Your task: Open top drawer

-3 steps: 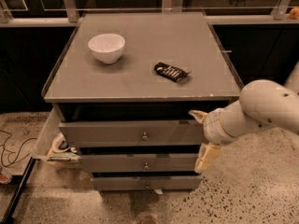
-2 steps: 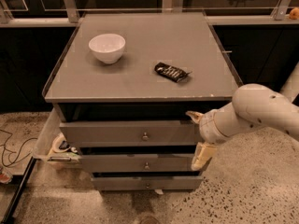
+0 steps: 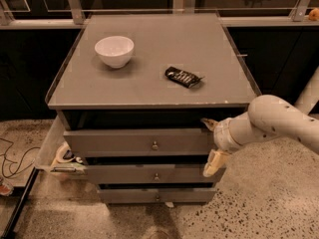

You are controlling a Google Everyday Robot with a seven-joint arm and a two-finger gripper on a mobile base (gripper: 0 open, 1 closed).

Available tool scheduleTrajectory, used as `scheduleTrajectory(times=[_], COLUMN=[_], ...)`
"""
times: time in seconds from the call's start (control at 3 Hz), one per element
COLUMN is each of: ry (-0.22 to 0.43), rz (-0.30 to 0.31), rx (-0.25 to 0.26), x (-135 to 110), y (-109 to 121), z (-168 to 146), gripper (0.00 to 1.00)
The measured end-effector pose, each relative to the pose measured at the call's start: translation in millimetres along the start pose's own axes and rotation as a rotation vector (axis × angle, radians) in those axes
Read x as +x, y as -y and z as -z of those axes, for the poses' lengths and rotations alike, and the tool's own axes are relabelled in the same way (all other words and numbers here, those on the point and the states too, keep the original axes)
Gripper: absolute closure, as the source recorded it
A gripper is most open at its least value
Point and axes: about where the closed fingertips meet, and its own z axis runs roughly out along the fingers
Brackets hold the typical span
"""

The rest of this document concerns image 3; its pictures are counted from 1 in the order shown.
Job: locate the white tape roll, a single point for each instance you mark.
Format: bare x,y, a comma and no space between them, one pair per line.
64,154

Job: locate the red white floor object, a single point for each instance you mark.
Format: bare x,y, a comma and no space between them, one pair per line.
6,188

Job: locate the metal railing frame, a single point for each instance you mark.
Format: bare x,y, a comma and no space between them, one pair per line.
76,14

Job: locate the grey drawer cabinet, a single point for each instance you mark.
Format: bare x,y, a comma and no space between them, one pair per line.
88,94

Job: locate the grey top drawer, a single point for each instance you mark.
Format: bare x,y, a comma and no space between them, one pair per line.
139,142

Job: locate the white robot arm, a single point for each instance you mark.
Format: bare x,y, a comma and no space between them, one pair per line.
267,117

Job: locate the orange fruit on ledge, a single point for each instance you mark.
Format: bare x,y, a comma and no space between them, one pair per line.
314,14

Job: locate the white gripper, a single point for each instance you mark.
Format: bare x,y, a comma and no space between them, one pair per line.
221,137

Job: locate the black snack wrapper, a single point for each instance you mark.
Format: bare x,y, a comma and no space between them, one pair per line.
181,77

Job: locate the grey middle drawer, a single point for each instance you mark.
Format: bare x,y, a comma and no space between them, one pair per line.
150,173

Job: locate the grey bottom drawer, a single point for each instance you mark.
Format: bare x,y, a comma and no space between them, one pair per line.
153,195

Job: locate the grey drawer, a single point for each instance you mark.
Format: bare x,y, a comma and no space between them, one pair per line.
153,195
139,142
150,173

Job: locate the white ceramic bowl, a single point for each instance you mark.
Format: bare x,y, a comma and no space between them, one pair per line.
115,51

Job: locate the clear plastic bin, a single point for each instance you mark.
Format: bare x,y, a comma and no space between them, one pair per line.
46,157

